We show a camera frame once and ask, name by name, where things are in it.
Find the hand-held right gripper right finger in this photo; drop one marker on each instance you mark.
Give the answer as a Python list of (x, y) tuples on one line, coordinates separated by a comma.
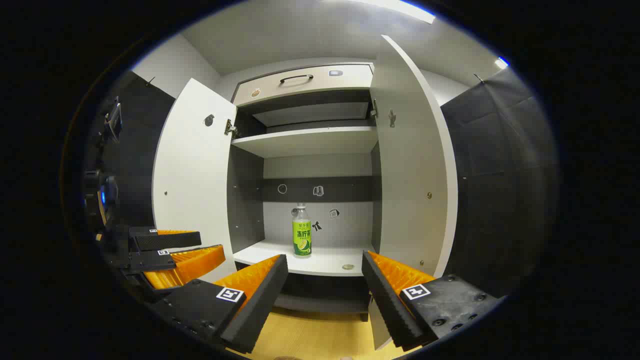
[(387, 300)]

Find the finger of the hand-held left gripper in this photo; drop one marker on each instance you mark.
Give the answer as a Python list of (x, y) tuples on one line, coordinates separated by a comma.
[(147, 261), (167, 241)]

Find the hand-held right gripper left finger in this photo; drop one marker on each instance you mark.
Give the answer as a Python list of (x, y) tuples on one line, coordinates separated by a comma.
[(265, 300)]

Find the green label clear bottle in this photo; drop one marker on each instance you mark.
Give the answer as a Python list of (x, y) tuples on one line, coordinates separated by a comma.
[(302, 240)]

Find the white cabinet door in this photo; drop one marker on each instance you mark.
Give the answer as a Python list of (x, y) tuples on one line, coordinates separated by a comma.
[(410, 175), (195, 175)]

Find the white grey cabinet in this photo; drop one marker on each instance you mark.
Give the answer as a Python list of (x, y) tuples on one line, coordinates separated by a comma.
[(245, 200)]

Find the white cabinet shelf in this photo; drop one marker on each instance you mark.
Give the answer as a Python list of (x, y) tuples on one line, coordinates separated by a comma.
[(325, 260), (305, 142)]

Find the metal door hinge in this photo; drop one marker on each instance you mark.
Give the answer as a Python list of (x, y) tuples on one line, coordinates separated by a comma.
[(374, 109), (230, 128)]

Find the white cabinet drawer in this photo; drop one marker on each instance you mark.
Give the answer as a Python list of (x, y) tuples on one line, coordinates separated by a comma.
[(350, 80)]

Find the black mounted device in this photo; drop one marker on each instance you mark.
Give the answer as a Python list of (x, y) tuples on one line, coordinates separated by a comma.
[(113, 121)]

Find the small ceiling light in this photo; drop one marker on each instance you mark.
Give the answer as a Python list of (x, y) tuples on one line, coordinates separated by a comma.
[(501, 62)]

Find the long ceiling light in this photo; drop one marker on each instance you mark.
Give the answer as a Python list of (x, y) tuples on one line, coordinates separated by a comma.
[(400, 7)]

